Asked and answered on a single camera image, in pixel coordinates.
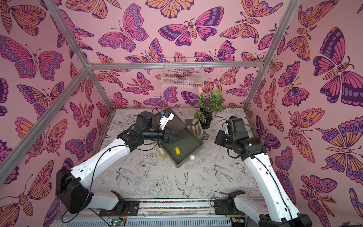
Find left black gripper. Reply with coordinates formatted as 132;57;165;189
143;126;184;146

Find yellow tagged key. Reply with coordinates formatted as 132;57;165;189
175;147;181;156

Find grey cream three-drawer chest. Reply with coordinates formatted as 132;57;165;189
156;108;186;159

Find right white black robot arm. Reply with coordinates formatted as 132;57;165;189
215;116;313;227

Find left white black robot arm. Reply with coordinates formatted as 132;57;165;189
55;108;185;215

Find potted green plant pink tulip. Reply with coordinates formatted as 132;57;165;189
194;87;226;130

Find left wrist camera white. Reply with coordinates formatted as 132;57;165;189
159;111;175;130

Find white wire wall basket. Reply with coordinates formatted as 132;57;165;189
160;57;205;88

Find aluminium front rail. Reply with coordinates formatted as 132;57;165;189
60;198;293;219

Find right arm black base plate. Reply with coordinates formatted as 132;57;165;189
213;199;243;215

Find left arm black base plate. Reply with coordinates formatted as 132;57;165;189
99;201;140;217

